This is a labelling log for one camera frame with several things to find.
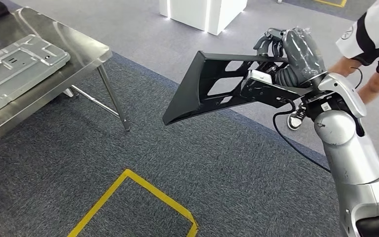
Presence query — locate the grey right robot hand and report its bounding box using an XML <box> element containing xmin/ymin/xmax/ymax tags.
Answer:
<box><xmin>253</xmin><ymin>27</ymin><xmax>328</xmax><ymax>85</ymax></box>

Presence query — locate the long black plastic part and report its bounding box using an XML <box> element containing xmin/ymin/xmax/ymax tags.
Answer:
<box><xmin>162</xmin><ymin>50</ymin><xmax>290</xmax><ymax>126</ymax></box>

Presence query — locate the stainless steel workbench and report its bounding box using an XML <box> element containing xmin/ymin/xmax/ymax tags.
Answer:
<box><xmin>0</xmin><ymin>6</ymin><xmax>132</xmax><ymax>152</ymax></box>

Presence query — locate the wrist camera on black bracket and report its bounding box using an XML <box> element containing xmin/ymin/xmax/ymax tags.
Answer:
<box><xmin>240</xmin><ymin>69</ymin><xmax>311</xmax><ymax>109</ymax></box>

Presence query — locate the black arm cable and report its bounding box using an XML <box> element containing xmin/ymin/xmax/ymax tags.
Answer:
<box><xmin>272</xmin><ymin>99</ymin><xmax>331</xmax><ymax>173</ymax></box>

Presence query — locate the white lit pedestal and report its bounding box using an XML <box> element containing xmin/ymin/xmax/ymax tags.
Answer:
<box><xmin>158</xmin><ymin>0</ymin><xmax>248</xmax><ymax>36</ymax></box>

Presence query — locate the yellow floor tape square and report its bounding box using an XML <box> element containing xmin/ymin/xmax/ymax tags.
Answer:
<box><xmin>67</xmin><ymin>169</ymin><xmax>199</xmax><ymax>237</ymax></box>

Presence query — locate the person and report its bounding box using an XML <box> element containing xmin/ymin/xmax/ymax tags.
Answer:
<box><xmin>286</xmin><ymin>0</ymin><xmax>379</xmax><ymax>131</ymax></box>

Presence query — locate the stamped grey metal panel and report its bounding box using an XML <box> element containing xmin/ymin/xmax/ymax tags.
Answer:
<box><xmin>0</xmin><ymin>34</ymin><xmax>71</xmax><ymax>122</ymax></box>

